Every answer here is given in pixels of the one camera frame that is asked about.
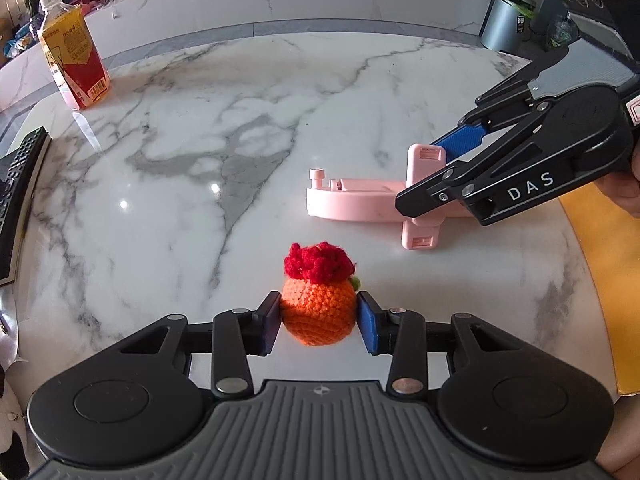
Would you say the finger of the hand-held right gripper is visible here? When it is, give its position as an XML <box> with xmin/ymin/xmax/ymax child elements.
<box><xmin>431</xmin><ymin>66</ymin><xmax>542</xmax><ymax>161</ymax></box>
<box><xmin>395</xmin><ymin>99</ymin><xmax>554</xmax><ymax>219</ymax></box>

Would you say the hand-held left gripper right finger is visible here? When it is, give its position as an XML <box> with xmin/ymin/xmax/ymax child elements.
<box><xmin>356</xmin><ymin>291</ymin><xmax>506</xmax><ymax>396</ymax></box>

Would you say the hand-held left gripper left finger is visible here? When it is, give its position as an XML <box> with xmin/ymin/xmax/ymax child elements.
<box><xmin>117</xmin><ymin>290</ymin><xmax>282</xmax><ymax>398</ymax></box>

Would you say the crocheted orange red top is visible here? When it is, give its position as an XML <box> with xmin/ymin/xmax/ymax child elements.
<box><xmin>280</xmin><ymin>241</ymin><xmax>362</xmax><ymax>347</ymax></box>

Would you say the pink phone stand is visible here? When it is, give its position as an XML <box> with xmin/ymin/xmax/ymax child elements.
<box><xmin>306</xmin><ymin>144</ymin><xmax>476</xmax><ymax>251</ymax></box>

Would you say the person's right hand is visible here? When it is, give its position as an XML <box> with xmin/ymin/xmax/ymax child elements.
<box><xmin>597</xmin><ymin>139</ymin><xmax>640</xmax><ymax>218</ymax></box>

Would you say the blue water jug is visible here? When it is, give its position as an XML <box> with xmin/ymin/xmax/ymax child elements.
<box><xmin>547</xmin><ymin>12</ymin><xmax>581</xmax><ymax>51</ymax></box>

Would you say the silver trash can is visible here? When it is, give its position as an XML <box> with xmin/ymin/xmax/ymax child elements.
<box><xmin>480</xmin><ymin>0</ymin><xmax>538</xmax><ymax>53</ymax></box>

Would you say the white marble TV console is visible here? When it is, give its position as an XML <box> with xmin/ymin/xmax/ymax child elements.
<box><xmin>0</xmin><ymin>0</ymin><xmax>493</xmax><ymax>111</ymax></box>

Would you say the person's leg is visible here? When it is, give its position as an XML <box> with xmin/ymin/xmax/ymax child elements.
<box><xmin>597</xmin><ymin>392</ymin><xmax>640</xmax><ymax>480</ymax></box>

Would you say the white black plush dog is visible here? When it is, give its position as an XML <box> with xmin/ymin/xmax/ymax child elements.
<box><xmin>0</xmin><ymin>360</ymin><xmax>31</xmax><ymax>480</ymax></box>

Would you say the black remote control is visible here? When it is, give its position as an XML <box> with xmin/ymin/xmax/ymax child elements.
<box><xmin>0</xmin><ymin>127</ymin><xmax>53</xmax><ymax>283</ymax></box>

